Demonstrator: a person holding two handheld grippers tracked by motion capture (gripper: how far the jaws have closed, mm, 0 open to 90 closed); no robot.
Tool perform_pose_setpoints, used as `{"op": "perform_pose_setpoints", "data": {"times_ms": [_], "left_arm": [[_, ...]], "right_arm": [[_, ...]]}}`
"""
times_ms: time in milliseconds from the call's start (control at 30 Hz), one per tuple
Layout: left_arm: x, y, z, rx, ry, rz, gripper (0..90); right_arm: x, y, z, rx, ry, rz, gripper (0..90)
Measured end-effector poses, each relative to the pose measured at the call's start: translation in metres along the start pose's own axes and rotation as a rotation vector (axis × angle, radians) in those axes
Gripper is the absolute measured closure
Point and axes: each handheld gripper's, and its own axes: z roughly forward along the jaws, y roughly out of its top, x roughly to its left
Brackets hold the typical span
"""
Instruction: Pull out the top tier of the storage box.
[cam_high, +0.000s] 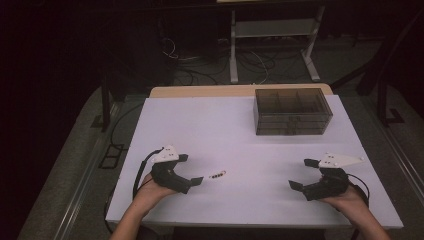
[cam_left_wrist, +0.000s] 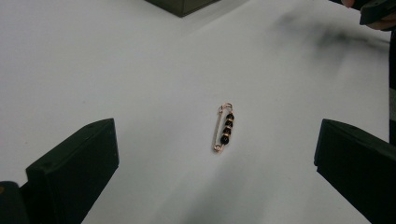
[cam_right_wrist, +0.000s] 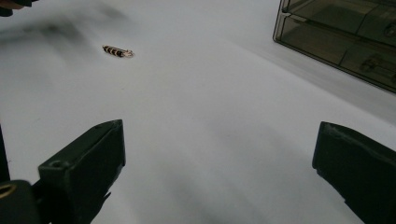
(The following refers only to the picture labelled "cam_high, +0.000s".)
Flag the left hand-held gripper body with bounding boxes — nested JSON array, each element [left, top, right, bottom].
[[150, 144, 193, 195]]

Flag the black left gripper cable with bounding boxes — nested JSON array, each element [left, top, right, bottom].
[[132, 147, 165, 200]]

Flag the person's left hand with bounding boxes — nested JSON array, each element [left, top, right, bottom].
[[133, 174, 178, 210]]

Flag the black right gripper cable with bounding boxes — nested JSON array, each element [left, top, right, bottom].
[[346, 173, 371, 208]]

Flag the white metal stand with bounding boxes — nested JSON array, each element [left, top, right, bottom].
[[228, 5, 327, 85]]

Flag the white table board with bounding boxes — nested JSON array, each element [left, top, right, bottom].
[[105, 94, 405, 230]]

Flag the black stand leg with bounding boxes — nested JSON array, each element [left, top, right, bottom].
[[375, 78, 406, 128], [90, 74, 129, 133]]

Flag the person's right hand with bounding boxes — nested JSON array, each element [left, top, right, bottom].
[[319, 185, 366, 213]]

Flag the smoky transparent drawer box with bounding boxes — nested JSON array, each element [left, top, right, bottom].
[[252, 87, 334, 137]]

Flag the white looped floor cable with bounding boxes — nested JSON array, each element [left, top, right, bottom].
[[161, 37, 180, 61]]

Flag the wooden table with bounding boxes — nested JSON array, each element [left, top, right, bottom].
[[148, 83, 335, 99]]

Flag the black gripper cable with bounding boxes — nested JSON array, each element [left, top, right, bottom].
[[346, 173, 371, 208], [132, 147, 165, 200]]

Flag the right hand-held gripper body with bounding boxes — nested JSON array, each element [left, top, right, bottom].
[[311, 152, 365, 201]]

